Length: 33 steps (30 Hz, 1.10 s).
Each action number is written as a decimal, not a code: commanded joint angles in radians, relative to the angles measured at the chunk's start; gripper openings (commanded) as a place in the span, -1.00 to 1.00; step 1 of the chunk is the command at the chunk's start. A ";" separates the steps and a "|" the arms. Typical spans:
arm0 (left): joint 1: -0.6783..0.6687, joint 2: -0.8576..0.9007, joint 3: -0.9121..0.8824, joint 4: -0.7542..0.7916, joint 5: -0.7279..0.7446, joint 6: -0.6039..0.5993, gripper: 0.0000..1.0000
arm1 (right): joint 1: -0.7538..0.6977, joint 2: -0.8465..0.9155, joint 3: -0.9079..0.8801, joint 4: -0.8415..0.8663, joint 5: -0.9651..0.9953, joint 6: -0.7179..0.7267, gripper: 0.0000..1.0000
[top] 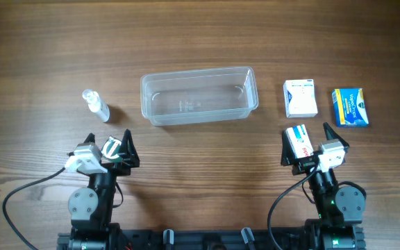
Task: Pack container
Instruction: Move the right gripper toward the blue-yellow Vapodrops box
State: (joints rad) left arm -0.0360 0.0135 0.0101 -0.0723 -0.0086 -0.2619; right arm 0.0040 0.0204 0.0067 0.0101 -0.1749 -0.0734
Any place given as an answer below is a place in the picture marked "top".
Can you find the clear plastic container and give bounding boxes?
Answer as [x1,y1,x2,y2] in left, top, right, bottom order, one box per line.
[140,66,259,126]

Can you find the small clear spray bottle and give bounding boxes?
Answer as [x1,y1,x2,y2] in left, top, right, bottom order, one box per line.
[82,89,110,122]

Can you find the black right camera cable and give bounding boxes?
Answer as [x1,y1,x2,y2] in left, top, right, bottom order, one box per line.
[267,162,321,250]

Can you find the black camera cable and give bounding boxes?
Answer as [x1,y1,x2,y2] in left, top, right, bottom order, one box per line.
[1,167,67,250]
[267,162,321,250]

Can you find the blue yellow VapoDrops box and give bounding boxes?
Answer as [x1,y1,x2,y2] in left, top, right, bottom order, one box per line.
[332,88,369,127]

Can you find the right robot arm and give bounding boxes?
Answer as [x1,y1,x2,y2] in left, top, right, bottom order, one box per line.
[272,122,367,250]

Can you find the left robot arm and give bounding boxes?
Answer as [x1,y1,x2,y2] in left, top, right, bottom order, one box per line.
[57,129,140,250]

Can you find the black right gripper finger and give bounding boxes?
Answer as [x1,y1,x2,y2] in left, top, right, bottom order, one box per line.
[281,131,297,166]
[323,122,349,148]

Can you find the white medicine box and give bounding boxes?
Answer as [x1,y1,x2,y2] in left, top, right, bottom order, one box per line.
[283,79,318,118]

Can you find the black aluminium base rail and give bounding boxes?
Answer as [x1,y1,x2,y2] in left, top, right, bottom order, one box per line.
[57,226,367,250]

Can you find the white red Panadol box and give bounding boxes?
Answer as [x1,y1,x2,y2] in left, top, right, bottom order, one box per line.
[285,124,314,158]

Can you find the black left camera cable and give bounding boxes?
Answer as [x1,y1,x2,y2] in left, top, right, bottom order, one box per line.
[1,167,67,250]

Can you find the green white round tin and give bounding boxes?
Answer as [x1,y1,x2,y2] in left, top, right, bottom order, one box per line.
[101,136,122,162]

